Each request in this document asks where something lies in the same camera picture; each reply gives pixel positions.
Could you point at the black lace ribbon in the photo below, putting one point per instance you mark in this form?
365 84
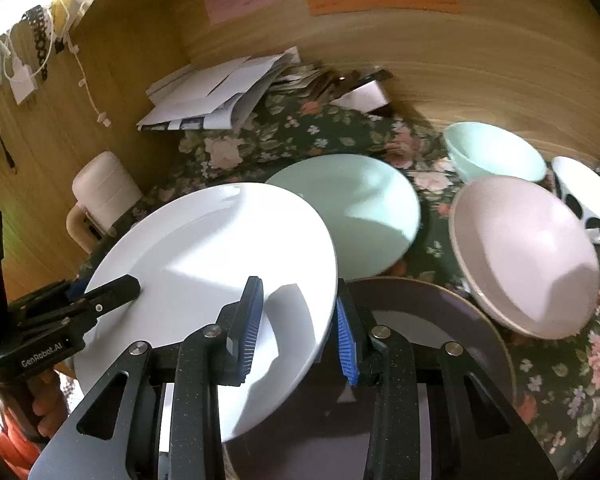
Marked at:
42 45

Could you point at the dark purple plate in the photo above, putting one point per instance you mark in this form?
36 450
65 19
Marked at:
430 320

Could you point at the small black hanging object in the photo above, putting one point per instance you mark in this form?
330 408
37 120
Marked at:
6 152

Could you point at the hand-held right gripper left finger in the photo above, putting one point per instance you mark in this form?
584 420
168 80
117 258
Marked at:
250 330

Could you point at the dark floral cloth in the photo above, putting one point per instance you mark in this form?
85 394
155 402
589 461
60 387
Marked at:
360 130

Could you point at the person's orange clothing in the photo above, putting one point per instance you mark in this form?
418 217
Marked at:
10 440

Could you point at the person's left hand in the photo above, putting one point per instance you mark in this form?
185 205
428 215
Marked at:
50 400

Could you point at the white plate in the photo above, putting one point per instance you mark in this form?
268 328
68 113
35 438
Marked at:
205 250

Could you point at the small white box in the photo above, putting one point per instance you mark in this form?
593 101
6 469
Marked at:
362 95

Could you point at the pile of dark cards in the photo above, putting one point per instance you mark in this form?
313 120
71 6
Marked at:
305 80

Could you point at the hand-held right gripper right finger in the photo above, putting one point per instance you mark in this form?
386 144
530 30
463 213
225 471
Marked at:
345 340

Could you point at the yellow object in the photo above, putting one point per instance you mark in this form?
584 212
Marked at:
65 5

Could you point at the white charger plug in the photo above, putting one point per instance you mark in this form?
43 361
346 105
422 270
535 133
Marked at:
24 82

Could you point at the pink bowl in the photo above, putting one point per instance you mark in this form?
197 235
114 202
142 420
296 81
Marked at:
520 245

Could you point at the black spotted white cup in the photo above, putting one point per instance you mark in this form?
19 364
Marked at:
580 180

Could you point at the mint green plate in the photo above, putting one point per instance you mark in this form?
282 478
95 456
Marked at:
370 210

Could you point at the stack of white papers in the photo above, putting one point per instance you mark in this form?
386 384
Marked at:
215 90

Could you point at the flat black object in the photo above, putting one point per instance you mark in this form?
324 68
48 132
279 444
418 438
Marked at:
372 77

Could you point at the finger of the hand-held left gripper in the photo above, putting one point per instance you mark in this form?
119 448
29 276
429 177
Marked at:
75 290
115 292

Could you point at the mint green bowl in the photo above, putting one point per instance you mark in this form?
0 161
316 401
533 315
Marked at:
490 147

